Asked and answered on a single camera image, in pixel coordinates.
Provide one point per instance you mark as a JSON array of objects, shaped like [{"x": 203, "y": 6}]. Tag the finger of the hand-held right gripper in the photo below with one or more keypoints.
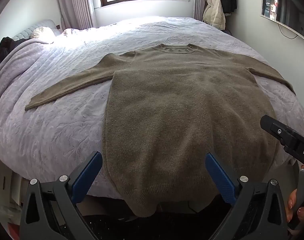
[{"x": 275, "y": 128}]

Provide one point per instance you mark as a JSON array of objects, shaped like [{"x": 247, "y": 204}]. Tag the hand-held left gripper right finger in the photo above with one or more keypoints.
[{"x": 219, "y": 173}]

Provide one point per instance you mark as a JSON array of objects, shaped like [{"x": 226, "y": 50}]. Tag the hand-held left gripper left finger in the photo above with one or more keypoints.
[{"x": 88, "y": 173}]

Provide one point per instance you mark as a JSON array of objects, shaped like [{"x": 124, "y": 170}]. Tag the olive brown knit sweater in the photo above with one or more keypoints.
[{"x": 179, "y": 117}]

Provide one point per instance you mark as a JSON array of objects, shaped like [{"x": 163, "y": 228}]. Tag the pile of dark clothes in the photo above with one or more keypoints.
[{"x": 8, "y": 46}]

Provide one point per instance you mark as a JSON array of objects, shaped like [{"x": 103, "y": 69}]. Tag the person's right hand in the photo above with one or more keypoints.
[{"x": 292, "y": 202}]

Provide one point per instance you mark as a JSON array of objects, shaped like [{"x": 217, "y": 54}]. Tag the bed with lavender quilt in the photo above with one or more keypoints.
[{"x": 54, "y": 130}]

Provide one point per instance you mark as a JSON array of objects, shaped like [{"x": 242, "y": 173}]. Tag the white hanging jacket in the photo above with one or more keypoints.
[{"x": 214, "y": 12}]

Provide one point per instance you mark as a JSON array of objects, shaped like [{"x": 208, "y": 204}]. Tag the white round pillow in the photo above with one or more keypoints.
[{"x": 43, "y": 32}]

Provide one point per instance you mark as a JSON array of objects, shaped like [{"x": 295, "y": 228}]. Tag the pale pleated curtain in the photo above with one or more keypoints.
[
  {"x": 76, "y": 2},
  {"x": 200, "y": 0}
]

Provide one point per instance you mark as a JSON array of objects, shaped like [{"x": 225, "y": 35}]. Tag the grey padded headboard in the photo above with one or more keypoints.
[{"x": 21, "y": 33}]

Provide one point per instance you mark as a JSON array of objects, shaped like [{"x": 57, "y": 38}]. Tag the wall mounted television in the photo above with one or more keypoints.
[{"x": 287, "y": 12}]

